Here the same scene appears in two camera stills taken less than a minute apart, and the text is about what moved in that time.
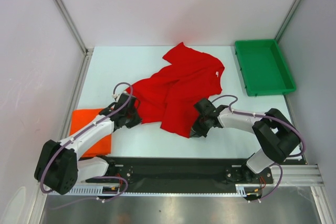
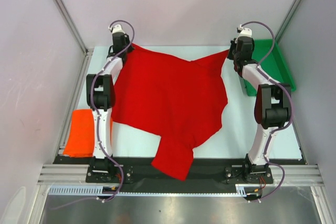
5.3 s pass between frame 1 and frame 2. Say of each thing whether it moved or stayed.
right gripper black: moved
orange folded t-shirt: stayed
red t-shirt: moved
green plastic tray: stayed
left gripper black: moved
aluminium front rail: stayed
